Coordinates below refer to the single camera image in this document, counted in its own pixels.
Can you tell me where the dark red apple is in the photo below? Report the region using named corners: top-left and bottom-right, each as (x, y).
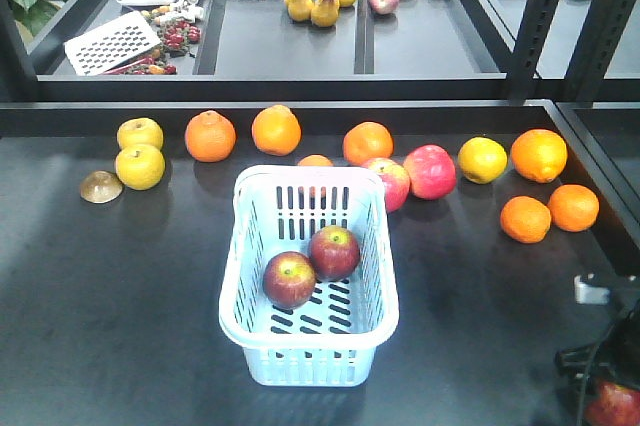
top-left (308, 225), bottom-right (360, 282)
top-left (584, 380), bottom-right (639, 426)
top-left (263, 251), bottom-right (316, 309)

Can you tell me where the light blue plastic basket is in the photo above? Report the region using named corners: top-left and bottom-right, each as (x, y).
top-left (219, 165), bottom-right (399, 387)

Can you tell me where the dark red apple front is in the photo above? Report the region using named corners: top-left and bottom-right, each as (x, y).
top-left (584, 380), bottom-right (639, 426)

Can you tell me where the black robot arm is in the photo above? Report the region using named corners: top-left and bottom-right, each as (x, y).
top-left (554, 273), bottom-right (639, 425)

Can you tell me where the orange behind pink apples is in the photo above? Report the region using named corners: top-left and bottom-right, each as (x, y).
top-left (342, 121), bottom-right (394, 166)

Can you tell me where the small orange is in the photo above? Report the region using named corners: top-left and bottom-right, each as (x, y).
top-left (297, 154), bottom-right (334, 167)

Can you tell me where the orange with knob right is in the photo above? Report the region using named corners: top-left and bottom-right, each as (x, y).
top-left (251, 104), bottom-right (302, 156)

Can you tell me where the orange with knob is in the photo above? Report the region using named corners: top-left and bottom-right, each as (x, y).
top-left (251, 104), bottom-right (302, 156)
top-left (184, 110), bottom-right (237, 163)

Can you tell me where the pink red apple left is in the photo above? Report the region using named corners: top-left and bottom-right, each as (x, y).
top-left (362, 157), bottom-right (411, 213)

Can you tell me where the pink red apple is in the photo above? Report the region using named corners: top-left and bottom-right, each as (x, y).
top-left (362, 157), bottom-right (411, 213)
top-left (403, 144), bottom-right (457, 200)

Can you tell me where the pink red apple right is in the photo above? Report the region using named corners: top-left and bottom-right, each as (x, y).
top-left (403, 144), bottom-right (457, 200)

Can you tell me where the orange with knob left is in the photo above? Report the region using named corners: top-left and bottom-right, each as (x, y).
top-left (184, 110), bottom-right (237, 163)

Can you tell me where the yellow brown pear middle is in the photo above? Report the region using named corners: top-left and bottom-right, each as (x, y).
top-left (311, 0), bottom-right (340, 28)

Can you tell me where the yellow brown pear left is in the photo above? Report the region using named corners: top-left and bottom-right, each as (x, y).
top-left (283, 0), bottom-right (314, 22)

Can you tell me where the yellow apple front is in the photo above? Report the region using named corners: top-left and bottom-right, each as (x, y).
top-left (114, 144), bottom-right (165, 191)

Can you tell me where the yellow apple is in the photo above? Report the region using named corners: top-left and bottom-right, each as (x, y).
top-left (114, 144), bottom-right (165, 191)
top-left (116, 117), bottom-right (164, 149)

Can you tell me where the yellow apple back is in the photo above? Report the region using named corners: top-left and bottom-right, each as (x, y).
top-left (116, 117), bottom-right (164, 149)

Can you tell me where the large orange right corner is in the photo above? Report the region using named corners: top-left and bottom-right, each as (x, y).
top-left (510, 129), bottom-right (568, 184)

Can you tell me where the orange far right front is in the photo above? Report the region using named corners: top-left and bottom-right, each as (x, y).
top-left (547, 184), bottom-right (600, 232)

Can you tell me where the white perforated panel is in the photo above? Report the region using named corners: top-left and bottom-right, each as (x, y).
top-left (64, 11), bottom-right (161, 76)

